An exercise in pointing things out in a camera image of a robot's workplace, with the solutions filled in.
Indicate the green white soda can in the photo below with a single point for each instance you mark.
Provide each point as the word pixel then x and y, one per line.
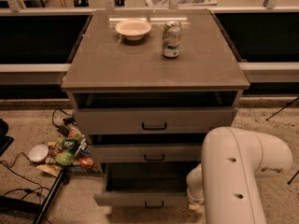
pixel 171 39

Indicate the green chip bag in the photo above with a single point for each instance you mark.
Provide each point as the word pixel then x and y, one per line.
pixel 67 150

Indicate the white bowl on cabinet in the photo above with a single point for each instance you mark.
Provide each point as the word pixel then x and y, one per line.
pixel 133 29

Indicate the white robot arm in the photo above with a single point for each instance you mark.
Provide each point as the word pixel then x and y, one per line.
pixel 225 181

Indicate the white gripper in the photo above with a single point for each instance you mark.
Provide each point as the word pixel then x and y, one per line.
pixel 195 199

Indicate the grey drawer cabinet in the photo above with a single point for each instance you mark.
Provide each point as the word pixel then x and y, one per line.
pixel 109 71

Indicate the grey top drawer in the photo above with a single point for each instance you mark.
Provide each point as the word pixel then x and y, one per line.
pixel 153 120

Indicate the grey bottom drawer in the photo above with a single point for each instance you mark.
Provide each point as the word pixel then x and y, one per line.
pixel 148 184

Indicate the orange snack bag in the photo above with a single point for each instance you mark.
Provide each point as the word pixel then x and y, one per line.
pixel 86 163

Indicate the black power adapter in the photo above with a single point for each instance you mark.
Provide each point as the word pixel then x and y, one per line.
pixel 63 130

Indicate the grey middle drawer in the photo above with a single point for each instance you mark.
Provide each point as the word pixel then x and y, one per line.
pixel 146 153

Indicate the black stand leg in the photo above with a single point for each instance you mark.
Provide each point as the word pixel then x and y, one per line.
pixel 60 179

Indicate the grey drawer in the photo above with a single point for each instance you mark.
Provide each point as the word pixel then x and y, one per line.
pixel 148 184
pixel 146 153
pixel 153 120

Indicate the black tripod leg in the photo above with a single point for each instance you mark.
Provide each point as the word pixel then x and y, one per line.
pixel 282 108

